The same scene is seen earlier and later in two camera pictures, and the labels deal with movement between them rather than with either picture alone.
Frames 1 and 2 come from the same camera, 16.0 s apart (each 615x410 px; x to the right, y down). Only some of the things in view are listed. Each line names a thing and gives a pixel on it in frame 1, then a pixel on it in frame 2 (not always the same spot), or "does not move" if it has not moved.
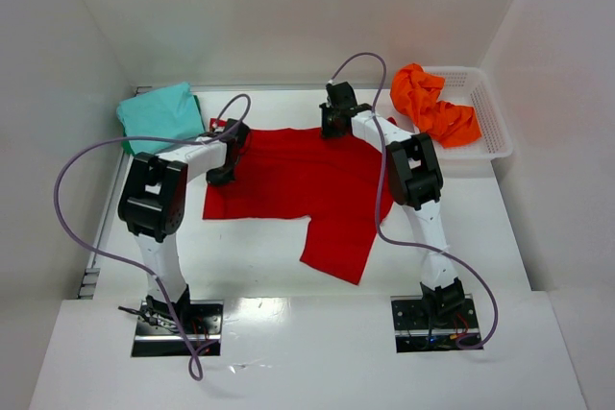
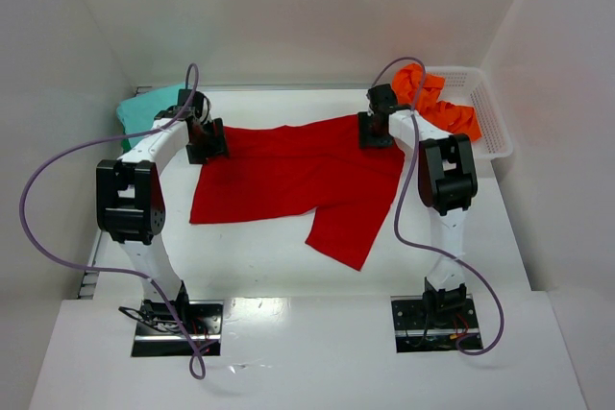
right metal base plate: x=418 y=329 does not move
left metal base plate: x=159 y=333 does not move
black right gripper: x=332 y=125 to x=376 y=132
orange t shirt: x=417 y=92 does not move
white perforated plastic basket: x=471 y=86 does not move
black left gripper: x=221 y=175 to x=207 y=146
